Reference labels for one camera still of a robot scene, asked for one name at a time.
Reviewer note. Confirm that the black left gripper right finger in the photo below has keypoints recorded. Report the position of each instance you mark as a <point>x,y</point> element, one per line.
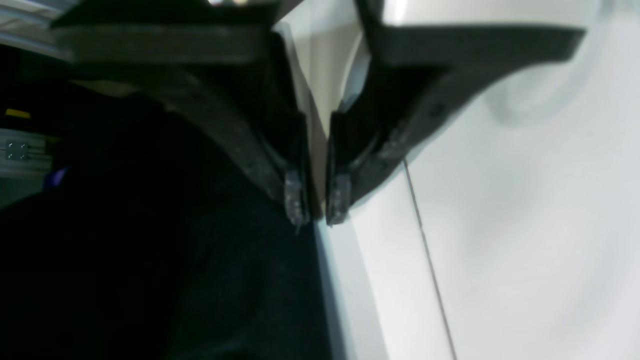
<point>429,58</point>

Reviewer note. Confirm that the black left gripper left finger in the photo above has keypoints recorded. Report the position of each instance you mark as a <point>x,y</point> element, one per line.
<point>218,64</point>

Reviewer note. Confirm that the black T-shirt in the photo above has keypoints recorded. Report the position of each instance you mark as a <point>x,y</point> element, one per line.
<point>152,247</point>

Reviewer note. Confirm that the aluminium frame rail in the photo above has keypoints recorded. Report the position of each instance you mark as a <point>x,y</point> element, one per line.
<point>25,155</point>

